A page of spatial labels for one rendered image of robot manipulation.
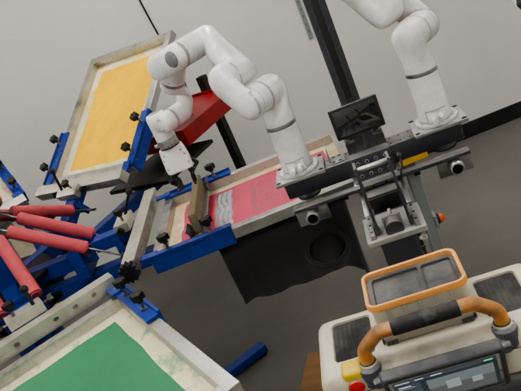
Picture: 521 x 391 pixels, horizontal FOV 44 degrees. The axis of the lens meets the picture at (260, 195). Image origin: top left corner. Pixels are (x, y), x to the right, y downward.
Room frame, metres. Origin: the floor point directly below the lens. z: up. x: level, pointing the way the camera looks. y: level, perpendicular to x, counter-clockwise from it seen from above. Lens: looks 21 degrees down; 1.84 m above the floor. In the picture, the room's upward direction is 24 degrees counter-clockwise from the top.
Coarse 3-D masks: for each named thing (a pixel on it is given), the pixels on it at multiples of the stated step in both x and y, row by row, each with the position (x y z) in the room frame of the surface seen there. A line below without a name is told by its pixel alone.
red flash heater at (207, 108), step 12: (192, 96) 3.85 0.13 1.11; (204, 96) 3.73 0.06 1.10; (216, 96) 3.59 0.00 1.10; (204, 108) 3.44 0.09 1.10; (216, 108) 3.45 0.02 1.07; (228, 108) 3.53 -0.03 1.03; (192, 120) 3.28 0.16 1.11; (204, 120) 3.33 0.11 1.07; (216, 120) 3.41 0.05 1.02; (180, 132) 3.19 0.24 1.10; (192, 132) 3.23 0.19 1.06; (204, 132) 3.30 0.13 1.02
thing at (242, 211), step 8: (248, 200) 2.30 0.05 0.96; (288, 200) 2.13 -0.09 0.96; (232, 208) 2.29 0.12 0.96; (240, 208) 2.25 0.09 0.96; (248, 208) 2.22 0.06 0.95; (272, 208) 2.13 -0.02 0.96; (232, 216) 2.21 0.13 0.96; (240, 216) 2.18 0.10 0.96; (248, 216) 2.15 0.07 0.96; (184, 232) 2.27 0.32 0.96
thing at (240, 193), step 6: (312, 156) 2.46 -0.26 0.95; (324, 156) 2.40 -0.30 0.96; (264, 174) 2.50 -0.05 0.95; (270, 174) 2.47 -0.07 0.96; (252, 180) 2.49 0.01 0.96; (258, 180) 2.46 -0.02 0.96; (234, 186) 2.51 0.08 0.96; (240, 186) 2.48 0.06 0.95; (246, 186) 2.45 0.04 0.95; (222, 192) 2.50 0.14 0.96; (234, 192) 2.44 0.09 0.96; (240, 192) 2.41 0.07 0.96; (246, 192) 2.38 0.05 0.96; (210, 198) 2.50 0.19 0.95; (234, 198) 2.38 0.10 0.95; (240, 198) 2.35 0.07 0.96; (246, 198) 2.33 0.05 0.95; (210, 204) 2.43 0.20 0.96; (234, 204) 2.32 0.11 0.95; (186, 210) 2.48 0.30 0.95; (210, 210) 2.36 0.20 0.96; (186, 216) 2.41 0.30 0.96; (186, 222) 2.35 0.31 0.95
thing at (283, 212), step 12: (312, 144) 2.52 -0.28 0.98; (324, 144) 2.52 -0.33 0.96; (336, 144) 2.37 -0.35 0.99; (276, 156) 2.54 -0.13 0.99; (240, 168) 2.58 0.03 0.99; (252, 168) 2.55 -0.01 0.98; (264, 168) 2.55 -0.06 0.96; (216, 180) 2.57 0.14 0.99; (228, 180) 2.56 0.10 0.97; (348, 180) 2.00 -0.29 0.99; (324, 192) 1.98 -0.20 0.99; (168, 204) 2.54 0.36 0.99; (288, 204) 2.02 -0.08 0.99; (300, 204) 1.99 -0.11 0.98; (168, 216) 2.40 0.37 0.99; (252, 216) 2.05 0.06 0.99; (264, 216) 2.01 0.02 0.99; (276, 216) 2.00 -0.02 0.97; (288, 216) 2.00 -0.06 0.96; (168, 228) 2.31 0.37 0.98; (240, 228) 2.02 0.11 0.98; (252, 228) 2.01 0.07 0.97; (156, 240) 2.21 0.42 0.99; (168, 240) 2.23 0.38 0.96
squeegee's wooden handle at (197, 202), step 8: (192, 184) 2.44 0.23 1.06; (200, 184) 2.45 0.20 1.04; (192, 192) 2.34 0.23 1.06; (200, 192) 2.38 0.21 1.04; (192, 200) 2.26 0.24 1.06; (200, 200) 2.31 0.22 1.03; (192, 208) 2.18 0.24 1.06; (200, 208) 2.25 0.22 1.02; (192, 216) 2.12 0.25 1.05; (200, 216) 2.18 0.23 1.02; (192, 224) 2.12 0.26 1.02; (200, 224) 2.12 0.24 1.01; (200, 232) 2.12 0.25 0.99
